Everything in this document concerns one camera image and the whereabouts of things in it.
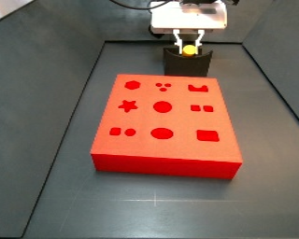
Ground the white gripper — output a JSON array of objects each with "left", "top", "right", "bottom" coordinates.
[{"left": 151, "top": 0, "right": 227, "bottom": 48}]

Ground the yellow oval peg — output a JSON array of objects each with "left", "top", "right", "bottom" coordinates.
[{"left": 182, "top": 45, "right": 197, "bottom": 57}]

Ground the black curved fixture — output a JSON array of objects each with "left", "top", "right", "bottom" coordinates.
[{"left": 163, "top": 48, "right": 214, "bottom": 77}]

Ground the red shape-sorter block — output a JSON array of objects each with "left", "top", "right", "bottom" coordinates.
[{"left": 91, "top": 74, "right": 243, "bottom": 179}]

